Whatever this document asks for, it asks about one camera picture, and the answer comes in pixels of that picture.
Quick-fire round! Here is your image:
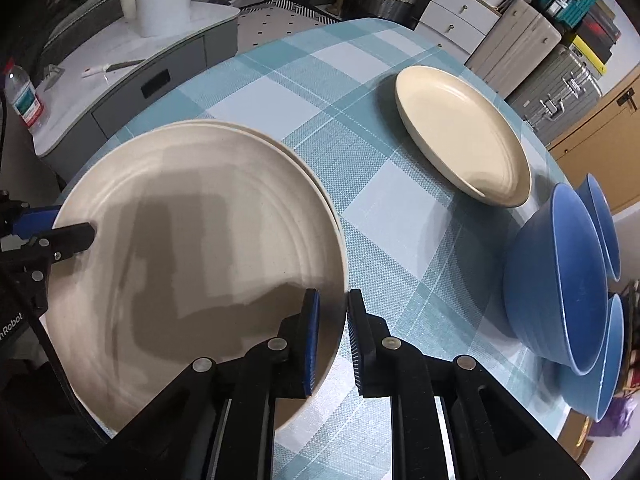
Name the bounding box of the dotted rug with striped edge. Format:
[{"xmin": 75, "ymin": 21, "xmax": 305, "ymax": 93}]
[{"xmin": 235, "ymin": 2, "xmax": 346, "ymax": 56}]

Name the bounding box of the black red shoe box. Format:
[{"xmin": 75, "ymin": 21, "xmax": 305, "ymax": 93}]
[{"xmin": 580, "ymin": 2, "xmax": 623, "ymax": 63}]

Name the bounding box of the silver suitcase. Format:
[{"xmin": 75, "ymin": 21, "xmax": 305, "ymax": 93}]
[{"xmin": 507, "ymin": 45, "xmax": 603, "ymax": 143}]

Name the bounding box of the blue bowl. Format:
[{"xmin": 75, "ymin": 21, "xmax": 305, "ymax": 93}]
[
  {"xmin": 557, "ymin": 292, "xmax": 626, "ymax": 422},
  {"xmin": 502, "ymin": 182, "xmax": 610, "ymax": 377},
  {"xmin": 575, "ymin": 173, "xmax": 622, "ymax": 282}
]

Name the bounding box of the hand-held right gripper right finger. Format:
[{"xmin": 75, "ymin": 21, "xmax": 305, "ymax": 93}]
[{"xmin": 347, "ymin": 288, "xmax": 568, "ymax": 480}]

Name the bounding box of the yellow black box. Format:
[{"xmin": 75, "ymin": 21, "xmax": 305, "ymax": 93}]
[{"xmin": 570, "ymin": 35, "xmax": 608, "ymax": 77}]

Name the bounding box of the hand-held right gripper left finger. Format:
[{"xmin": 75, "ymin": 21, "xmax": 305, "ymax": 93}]
[{"xmin": 107, "ymin": 288, "xmax": 321, "ymax": 480}]

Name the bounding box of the teal checked tablecloth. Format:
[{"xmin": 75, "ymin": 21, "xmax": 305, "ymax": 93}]
[{"xmin": 50, "ymin": 17, "xmax": 581, "ymax": 480}]

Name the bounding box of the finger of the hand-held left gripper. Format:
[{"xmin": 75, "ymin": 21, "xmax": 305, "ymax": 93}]
[
  {"xmin": 27, "ymin": 222, "xmax": 96, "ymax": 265},
  {"xmin": 0, "ymin": 189, "xmax": 62, "ymax": 241}
]

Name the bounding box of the beige suitcase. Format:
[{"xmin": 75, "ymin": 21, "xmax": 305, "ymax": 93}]
[{"xmin": 465, "ymin": 0, "xmax": 563, "ymax": 98}]

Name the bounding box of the wooden door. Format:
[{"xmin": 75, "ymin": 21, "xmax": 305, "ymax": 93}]
[{"xmin": 547, "ymin": 62, "xmax": 640, "ymax": 213}]

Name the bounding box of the white drawer dresser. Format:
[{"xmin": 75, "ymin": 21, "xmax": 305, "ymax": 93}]
[{"xmin": 345, "ymin": 0, "xmax": 511, "ymax": 56}]

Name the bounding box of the white-handled knife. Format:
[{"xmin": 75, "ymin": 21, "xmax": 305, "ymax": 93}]
[{"xmin": 81, "ymin": 58, "xmax": 147, "ymax": 79}]

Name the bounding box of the cream plate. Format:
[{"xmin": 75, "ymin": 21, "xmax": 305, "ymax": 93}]
[
  {"xmin": 44, "ymin": 126, "xmax": 347, "ymax": 433},
  {"xmin": 395, "ymin": 66, "xmax": 532, "ymax": 208},
  {"xmin": 150, "ymin": 121, "xmax": 346, "ymax": 241}
]

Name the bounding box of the clear water bottle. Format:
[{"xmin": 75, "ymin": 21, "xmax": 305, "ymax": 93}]
[{"xmin": 4, "ymin": 64, "xmax": 47, "ymax": 136}]

